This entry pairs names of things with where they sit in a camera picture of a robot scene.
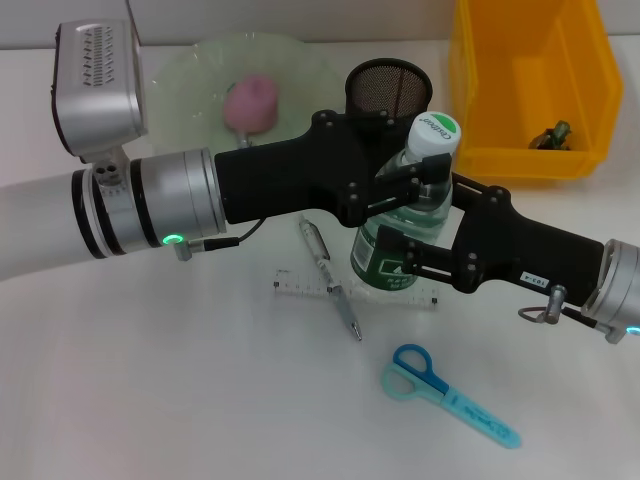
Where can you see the pink peach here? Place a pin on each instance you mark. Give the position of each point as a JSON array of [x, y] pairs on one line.
[[250, 100]]

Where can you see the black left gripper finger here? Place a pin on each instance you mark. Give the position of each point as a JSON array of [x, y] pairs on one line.
[[435, 165], [370, 122]]

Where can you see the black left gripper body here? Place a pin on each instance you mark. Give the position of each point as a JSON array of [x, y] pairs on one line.
[[290, 180]]

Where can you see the green glass fruit plate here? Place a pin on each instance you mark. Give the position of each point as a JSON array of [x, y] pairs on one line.
[[200, 75]]

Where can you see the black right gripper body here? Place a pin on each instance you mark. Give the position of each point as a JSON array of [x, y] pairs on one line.
[[530, 250]]

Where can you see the green plastic scrap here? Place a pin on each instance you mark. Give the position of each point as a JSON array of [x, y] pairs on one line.
[[552, 136]]

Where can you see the clear green-label water bottle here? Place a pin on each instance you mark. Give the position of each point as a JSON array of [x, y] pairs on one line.
[[395, 270]]

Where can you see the black mesh pen holder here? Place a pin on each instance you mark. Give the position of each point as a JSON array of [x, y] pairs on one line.
[[390, 85]]

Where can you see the yellow plastic bin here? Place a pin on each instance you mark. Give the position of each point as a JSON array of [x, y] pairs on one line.
[[500, 100]]

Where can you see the grey retractable pen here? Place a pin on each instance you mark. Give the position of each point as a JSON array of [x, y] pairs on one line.
[[345, 310]]

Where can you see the transparent plastic ruler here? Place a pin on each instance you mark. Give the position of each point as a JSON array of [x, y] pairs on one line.
[[300, 287]]

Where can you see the blue scissors with sheath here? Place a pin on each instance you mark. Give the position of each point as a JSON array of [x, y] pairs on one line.
[[465, 405]]

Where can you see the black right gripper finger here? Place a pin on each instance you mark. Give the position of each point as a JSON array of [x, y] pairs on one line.
[[435, 262], [475, 192]]

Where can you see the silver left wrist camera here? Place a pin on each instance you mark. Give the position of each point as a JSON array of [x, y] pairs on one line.
[[100, 100]]

